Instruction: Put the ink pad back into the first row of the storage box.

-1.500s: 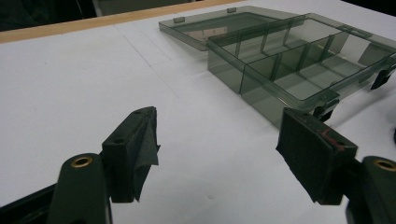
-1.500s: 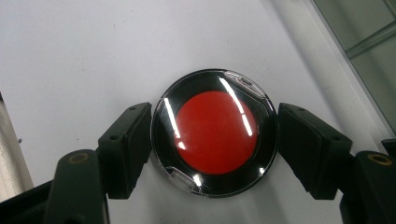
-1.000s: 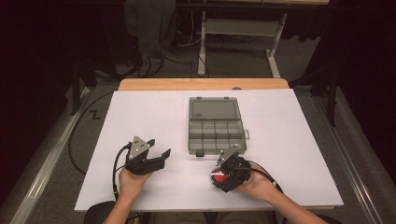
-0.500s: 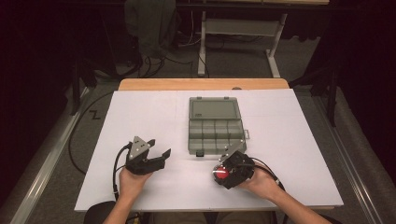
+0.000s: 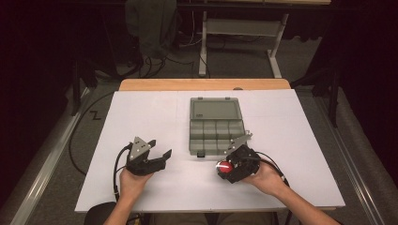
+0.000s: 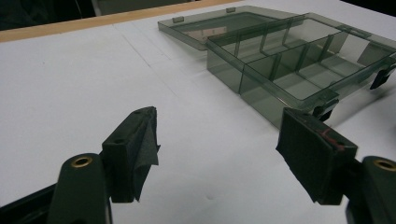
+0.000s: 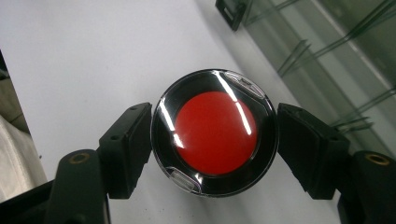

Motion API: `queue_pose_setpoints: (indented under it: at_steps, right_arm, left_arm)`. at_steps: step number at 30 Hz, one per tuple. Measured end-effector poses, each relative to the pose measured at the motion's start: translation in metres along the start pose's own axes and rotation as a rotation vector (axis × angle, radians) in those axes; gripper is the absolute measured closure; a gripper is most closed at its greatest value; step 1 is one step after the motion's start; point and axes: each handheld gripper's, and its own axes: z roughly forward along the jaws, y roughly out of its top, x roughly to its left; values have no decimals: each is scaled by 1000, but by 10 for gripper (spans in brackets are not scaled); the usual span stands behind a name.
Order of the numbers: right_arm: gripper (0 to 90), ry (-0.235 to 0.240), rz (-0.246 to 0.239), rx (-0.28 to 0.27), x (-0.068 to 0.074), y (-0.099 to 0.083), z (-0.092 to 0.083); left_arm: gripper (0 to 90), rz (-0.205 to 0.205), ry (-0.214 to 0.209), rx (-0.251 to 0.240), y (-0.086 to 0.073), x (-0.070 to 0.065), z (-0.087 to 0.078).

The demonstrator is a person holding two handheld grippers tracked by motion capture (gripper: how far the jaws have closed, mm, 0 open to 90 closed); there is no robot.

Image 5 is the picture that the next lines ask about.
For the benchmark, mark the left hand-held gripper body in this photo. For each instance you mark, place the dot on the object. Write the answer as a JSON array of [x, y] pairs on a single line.
[[140, 165]]

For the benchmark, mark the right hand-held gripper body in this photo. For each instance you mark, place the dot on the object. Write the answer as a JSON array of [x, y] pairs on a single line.
[[245, 164]]

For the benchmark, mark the person's left hand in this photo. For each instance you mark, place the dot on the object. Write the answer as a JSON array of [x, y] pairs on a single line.
[[133, 184]]

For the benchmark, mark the person's right hand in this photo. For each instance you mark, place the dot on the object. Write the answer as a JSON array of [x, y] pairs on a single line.
[[266, 179]]

